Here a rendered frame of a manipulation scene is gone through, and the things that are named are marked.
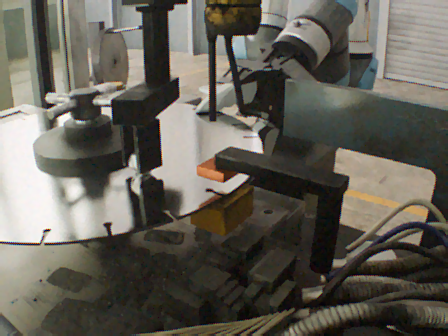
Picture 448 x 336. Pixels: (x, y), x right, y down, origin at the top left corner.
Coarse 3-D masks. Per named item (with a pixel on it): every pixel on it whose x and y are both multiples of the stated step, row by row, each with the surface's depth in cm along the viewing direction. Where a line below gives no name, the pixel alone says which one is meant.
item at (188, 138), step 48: (0, 144) 38; (192, 144) 37; (240, 144) 37; (0, 192) 28; (48, 192) 28; (96, 192) 28; (144, 192) 28; (192, 192) 28; (0, 240) 22; (48, 240) 23; (96, 240) 23
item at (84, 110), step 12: (48, 96) 36; (60, 96) 36; (72, 96) 34; (84, 96) 34; (96, 96) 35; (108, 96) 34; (60, 108) 32; (72, 108) 33; (84, 108) 34; (96, 108) 35; (72, 120) 35; (84, 120) 35; (96, 120) 35
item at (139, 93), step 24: (144, 24) 30; (168, 24) 31; (144, 48) 31; (168, 48) 31; (144, 72) 32; (168, 72) 32; (120, 96) 28; (144, 96) 28; (168, 96) 32; (120, 120) 28; (144, 120) 27; (144, 144) 29; (144, 168) 30
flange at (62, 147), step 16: (64, 128) 35; (80, 128) 34; (96, 128) 35; (112, 128) 38; (32, 144) 35; (48, 144) 35; (64, 144) 34; (80, 144) 34; (96, 144) 34; (112, 144) 34; (48, 160) 32; (64, 160) 32; (80, 160) 32; (96, 160) 32; (112, 160) 33
